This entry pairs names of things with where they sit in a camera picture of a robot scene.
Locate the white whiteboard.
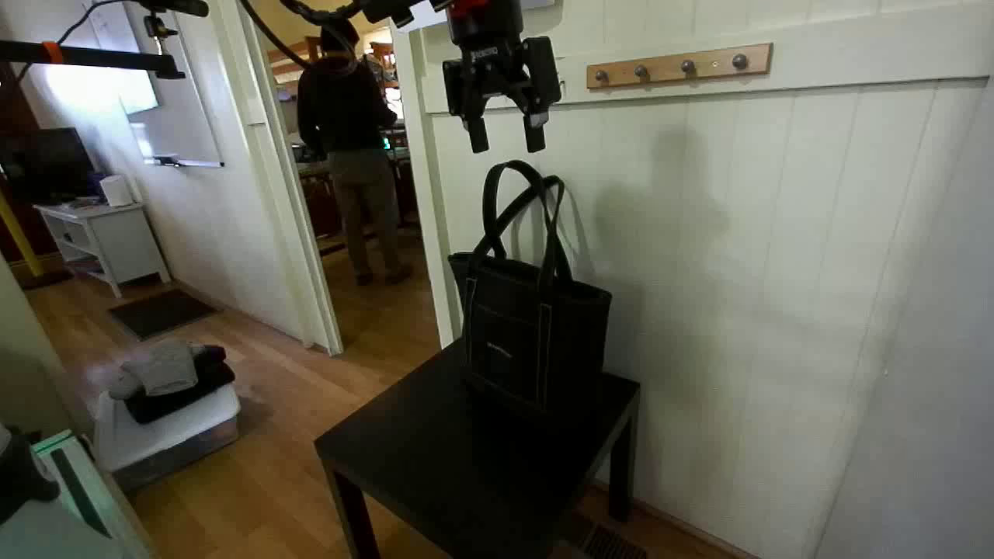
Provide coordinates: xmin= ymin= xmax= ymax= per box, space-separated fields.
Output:
xmin=126 ymin=16 xmax=230 ymax=174

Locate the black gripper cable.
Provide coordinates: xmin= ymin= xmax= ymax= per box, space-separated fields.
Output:
xmin=240 ymin=0 xmax=450 ymax=71

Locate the wooden shelf unit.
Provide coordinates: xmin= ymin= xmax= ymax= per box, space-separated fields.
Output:
xmin=263 ymin=37 xmax=310 ymax=92

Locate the black square side table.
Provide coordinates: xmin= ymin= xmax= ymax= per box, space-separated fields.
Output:
xmin=314 ymin=338 xmax=643 ymax=559

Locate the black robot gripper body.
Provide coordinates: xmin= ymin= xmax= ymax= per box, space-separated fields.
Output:
xmin=443 ymin=0 xmax=565 ymax=119

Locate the white flat storage box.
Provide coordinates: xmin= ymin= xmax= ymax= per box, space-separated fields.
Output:
xmin=84 ymin=378 xmax=247 ymax=480

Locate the black camera on mount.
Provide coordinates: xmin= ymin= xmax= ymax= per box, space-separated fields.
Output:
xmin=132 ymin=0 xmax=211 ymax=42

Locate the white side table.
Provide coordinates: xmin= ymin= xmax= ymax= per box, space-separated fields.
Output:
xmin=34 ymin=199 xmax=171 ymax=302

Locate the grey folded cloth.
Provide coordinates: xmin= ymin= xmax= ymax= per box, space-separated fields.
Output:
xmin=105 ymin=338 xmax=203 ymax=404

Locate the black monitor screen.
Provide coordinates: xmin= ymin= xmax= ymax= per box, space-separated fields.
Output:
xmin=0 ymin=123 xmax=103 ymax=209

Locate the small white box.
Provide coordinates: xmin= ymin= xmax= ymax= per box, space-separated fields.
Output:
xmin=96 ymin=170 xmax=141 ymax=209

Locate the green and white box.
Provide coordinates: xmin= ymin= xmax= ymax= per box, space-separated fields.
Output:
xmin=29 ymin=425 xmax=156 ymax=559

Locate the yellow pole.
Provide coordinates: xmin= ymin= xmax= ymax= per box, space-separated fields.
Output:
xmin=0 ymin=190 xmax=46 ymax=283

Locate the dark door mat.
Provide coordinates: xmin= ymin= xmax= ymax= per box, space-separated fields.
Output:
xmin=105 ymin=285 xmax=220 ymax=340

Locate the black tote bag white stitching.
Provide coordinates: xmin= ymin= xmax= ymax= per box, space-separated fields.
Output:
xmin=447 ymin=159 xmax=617 ymax=420

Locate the black folded cloth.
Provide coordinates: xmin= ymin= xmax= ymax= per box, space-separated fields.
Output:
xmin=121 ymin=340 xmax=240 ymax=425

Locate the wooden hook rack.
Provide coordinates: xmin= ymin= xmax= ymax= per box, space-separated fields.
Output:
xmin=584 ymin=40 xmax=777 ymax=92

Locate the person in dark hoodie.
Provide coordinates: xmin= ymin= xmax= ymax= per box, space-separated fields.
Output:
xmin=297 ymin=16 xmax=416 ymax=290

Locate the white door frame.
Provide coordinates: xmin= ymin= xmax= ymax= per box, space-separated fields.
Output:
xmin=210 ymin=0 xmax=466 ymax=358

